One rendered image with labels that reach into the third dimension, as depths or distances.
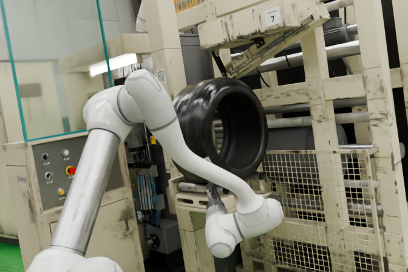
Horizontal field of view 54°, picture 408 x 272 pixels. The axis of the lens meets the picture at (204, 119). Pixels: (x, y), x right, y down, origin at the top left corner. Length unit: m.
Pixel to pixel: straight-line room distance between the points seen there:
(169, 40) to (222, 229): 1.20
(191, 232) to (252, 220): 0.97
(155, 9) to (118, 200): 1.11
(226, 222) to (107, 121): 0.54
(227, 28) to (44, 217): 1.38
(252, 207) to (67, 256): 0.62
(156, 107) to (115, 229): 1.32
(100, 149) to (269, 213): 0.61
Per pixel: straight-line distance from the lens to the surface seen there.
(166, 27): 2.31
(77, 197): 1.22
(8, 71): 5.02
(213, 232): 1.46
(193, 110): 1.89
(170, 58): 2.28
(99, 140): 1.29
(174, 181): 2.21
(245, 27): 2.19
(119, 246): 2.48
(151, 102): 1.24
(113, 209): 2.42
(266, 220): 1.44
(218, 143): 2.63
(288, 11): 2.08
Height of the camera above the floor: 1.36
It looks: 3 degrees down
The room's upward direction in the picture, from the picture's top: 9 degrees counter-clockwise
